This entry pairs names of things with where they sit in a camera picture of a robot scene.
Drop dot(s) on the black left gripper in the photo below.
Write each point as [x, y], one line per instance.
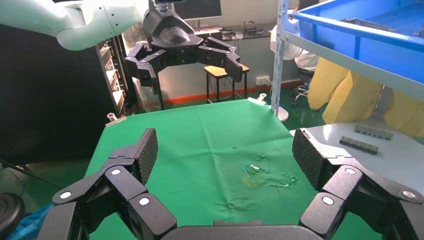
[172, 36]

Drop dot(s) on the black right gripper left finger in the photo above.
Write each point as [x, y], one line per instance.
[126, 179]

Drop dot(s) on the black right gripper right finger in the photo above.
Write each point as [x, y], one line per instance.
[344, 185]

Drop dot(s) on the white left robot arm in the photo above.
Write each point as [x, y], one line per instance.
[82, 20]

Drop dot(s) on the wooden top black stool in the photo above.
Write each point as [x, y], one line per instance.
[217, 71]

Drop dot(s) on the black stand pole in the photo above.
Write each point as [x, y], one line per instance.
[160, 96]

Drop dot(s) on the dark grey segmented metal part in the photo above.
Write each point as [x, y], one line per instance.
[358, 145]

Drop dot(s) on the computer keyboard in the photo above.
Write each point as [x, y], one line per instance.
[208, 29]

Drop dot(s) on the silver binder clip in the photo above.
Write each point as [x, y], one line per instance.
[116, 121]
[256, 101]

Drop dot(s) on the black computer monitor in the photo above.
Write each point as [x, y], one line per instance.
[202, 8]

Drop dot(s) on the light grey slotted metal part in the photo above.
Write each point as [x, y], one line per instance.
[373, 133]

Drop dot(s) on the black desk gadget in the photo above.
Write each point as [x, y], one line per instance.
[252, 29]

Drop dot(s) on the green table cloth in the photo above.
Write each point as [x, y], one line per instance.
[205, 139]

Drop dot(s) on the black equipment rack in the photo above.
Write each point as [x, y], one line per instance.
[111, 76]

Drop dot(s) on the dark top desk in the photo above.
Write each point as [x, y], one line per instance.
[258, 37]

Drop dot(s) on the white perforated shelf upright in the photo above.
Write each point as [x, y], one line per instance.
[278, 66]

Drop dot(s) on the small white scrap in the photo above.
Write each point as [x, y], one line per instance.
[254, 167]

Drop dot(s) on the yellow fabric cover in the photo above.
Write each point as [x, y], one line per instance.
[338, 92]

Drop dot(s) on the black office chair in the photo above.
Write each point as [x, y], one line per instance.
[303, 89]

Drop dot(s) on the blue plastic bag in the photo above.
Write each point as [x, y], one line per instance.
[30, 225]

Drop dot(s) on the black curtain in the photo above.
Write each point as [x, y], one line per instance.
[49, 99]

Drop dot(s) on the person in white shirt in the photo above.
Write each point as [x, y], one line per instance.
[308, 61]

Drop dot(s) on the grey metal shelf board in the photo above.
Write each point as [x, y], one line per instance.
[348, 63]

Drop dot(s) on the blue plastic bin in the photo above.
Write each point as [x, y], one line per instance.
[381, 59]

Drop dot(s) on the white wall power outlet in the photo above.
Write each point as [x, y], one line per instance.
[262, 80]

